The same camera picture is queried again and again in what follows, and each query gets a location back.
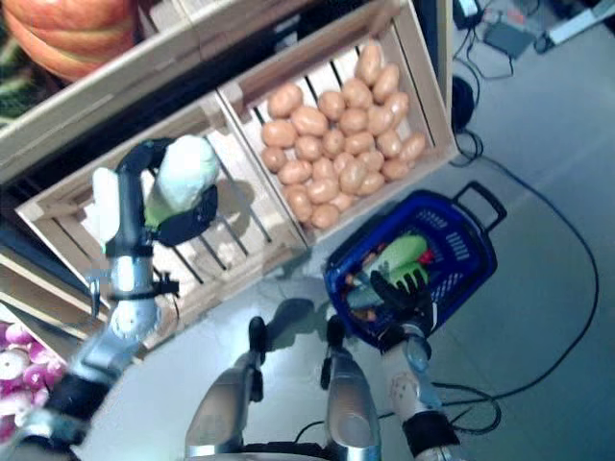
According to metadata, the silver left robot leg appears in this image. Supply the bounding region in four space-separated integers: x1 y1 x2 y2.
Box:
184 315 268 460

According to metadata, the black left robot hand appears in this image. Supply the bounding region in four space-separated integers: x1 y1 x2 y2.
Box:
89 137 221 258

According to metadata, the small orange pumpkin green stem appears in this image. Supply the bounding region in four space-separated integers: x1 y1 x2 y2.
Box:
2 0 140 83

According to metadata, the tan potato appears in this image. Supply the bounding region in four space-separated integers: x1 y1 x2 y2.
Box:
317 90 347 121
266 84 305 119
260 119 298 149
373 62 402 103
399 132 428 163
290 106 330 136
309 204 341 231
283 184 313 222
356 43 384 83
341 79 374 110

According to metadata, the wooden slatted cabbage crate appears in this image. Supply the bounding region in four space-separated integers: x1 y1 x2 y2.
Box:
13 90 318 332

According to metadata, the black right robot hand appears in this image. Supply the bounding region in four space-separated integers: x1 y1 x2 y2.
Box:
367 268 437 354

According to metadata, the black power adapter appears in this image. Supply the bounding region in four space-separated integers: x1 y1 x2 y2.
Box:
451 0 484 30

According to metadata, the blue plastic shopping basket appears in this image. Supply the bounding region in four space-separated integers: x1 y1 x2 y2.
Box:
324 181 508 345

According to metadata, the long black floor cable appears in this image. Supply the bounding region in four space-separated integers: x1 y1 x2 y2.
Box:
427 143 602 433

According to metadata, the grey flat box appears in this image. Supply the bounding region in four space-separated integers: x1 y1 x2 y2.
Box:
482 21 534 59

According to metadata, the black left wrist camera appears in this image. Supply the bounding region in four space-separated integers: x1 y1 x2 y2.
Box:
153 273 182 302

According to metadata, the black round floor base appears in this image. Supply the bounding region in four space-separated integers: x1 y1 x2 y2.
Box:
451 76 477 133

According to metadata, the wooden potato crate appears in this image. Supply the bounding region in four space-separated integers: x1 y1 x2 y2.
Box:
216 0 456 246

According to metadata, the black robot torso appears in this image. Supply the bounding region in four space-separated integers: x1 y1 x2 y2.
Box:
184 441 385 461

